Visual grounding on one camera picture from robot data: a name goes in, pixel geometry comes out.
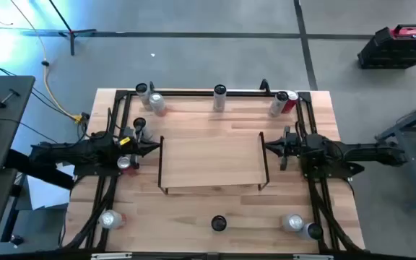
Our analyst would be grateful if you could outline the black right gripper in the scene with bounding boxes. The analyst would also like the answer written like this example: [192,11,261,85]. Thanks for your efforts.
[265,126,305,170]

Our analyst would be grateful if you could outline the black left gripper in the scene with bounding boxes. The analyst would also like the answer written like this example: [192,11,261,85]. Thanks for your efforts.
[123,136,161,170]

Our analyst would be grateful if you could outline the tall white can green palms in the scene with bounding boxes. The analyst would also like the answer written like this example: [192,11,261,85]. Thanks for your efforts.
[268,90,290,118]

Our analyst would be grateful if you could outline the tall white can teal palms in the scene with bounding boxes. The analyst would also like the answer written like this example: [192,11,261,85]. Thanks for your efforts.
[213,84,228,113]

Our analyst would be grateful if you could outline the wooden shelf black metal legs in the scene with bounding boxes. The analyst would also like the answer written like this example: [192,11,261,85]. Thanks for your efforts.
[157,131,271,196]

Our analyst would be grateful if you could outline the red cola can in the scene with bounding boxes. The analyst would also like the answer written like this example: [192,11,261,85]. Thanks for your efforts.
[282,90,300,115]
[116,155,140,177]

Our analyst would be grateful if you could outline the white floor sheet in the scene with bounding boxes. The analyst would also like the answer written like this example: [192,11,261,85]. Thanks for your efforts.
[25,162,77,211]

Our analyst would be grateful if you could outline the black desk foot bar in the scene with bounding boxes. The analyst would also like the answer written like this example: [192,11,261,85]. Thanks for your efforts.
[4,148,75,191]

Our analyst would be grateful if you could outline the black crossbeam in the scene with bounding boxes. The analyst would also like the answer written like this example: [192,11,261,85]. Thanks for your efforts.
[0,248,416,260]

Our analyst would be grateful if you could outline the black tripod stand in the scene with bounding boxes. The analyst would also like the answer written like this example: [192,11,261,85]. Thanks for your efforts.
[48,0,98,57]

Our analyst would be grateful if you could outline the black and red tool case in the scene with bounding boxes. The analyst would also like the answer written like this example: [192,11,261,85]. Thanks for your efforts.
[357,23,416,70]

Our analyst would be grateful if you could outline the black caster wheel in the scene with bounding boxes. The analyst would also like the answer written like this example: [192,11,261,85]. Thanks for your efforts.
[9,234,25,248]

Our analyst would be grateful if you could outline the black aluminium table frame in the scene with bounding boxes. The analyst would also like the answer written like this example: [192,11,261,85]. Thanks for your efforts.
[61,88,368,254]

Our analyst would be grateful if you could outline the silver metal bracket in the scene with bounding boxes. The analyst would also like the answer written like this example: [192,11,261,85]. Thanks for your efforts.
[293,253,334,260]
[91,252,133,260]

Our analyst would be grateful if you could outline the yellow extension cable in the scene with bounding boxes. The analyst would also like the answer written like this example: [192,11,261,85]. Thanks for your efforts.
[9,0,83,124]

